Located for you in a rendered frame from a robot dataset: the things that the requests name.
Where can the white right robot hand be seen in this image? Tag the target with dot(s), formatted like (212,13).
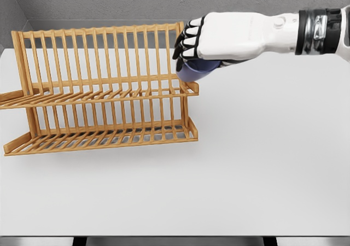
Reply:
(227,35)

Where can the blue cup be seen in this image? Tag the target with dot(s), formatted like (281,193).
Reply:
(195,71)

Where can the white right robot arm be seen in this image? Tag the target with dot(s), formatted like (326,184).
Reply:
(309,30)

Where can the wooden two-tier dish rack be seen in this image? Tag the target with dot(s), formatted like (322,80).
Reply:
(98,90)

